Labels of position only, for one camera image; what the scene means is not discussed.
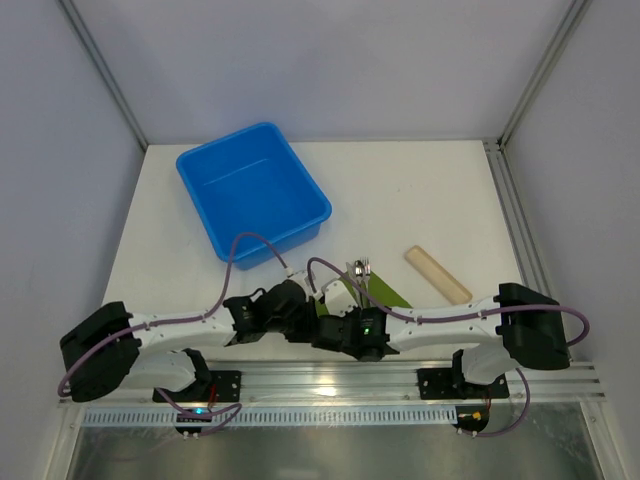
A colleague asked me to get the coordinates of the right aluminium frame post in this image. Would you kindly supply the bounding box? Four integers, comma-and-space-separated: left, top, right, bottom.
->
497, 0, 592, 149

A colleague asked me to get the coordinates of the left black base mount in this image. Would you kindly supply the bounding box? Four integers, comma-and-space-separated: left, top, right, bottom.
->
161, 370, 242, 404

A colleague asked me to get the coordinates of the right aluminium side rail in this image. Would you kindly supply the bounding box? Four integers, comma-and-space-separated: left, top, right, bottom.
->
483, 140, 571, 371

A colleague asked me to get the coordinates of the white slotted cable duct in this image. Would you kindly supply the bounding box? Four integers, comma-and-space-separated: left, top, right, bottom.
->
82, 405, 457, 428

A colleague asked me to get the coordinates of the silver spoon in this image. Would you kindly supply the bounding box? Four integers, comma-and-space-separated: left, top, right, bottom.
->
353, 259, 369, 309

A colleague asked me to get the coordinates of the aluminium front rail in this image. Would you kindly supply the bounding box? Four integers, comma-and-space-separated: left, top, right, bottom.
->
57, 360, 607, 409

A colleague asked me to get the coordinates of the beige cutlery tray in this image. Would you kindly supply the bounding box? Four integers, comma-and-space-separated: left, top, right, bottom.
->
404, 245, 473, 305

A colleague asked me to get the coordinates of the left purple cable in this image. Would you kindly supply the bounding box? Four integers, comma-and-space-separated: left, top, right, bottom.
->
58, 232, 301, 436

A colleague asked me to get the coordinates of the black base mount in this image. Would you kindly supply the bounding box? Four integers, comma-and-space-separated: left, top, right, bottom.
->
161, 370, 242, 404
416, 367, 510, 400

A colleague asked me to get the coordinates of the aluminium frame post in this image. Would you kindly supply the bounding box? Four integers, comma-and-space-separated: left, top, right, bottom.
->
497, 0, 592, 149
55, 0, 149, 152

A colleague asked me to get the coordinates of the silver table knife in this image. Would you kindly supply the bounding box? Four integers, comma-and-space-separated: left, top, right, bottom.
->
346, 262, 360, 307

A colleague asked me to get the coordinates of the left aluminium frame post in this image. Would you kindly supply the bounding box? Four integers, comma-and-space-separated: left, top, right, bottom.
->
55, 0, 149, 152

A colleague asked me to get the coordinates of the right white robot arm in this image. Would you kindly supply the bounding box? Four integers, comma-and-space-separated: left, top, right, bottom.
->
310, 283, 570, 397

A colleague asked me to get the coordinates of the blue plastic bin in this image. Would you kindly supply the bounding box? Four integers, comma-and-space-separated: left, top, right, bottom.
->
176, 122, 332, 270

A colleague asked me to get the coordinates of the green paper napkin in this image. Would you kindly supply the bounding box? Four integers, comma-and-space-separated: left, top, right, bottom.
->
341, 271, 411, 308

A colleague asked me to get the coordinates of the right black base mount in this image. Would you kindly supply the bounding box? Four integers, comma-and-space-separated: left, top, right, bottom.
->
416, 367, 510, 400

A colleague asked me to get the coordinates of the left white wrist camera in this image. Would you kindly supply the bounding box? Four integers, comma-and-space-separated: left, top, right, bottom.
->
285, 267, 310, 289

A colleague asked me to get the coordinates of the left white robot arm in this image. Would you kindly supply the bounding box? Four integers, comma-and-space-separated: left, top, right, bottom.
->
58, 279, 317, 403

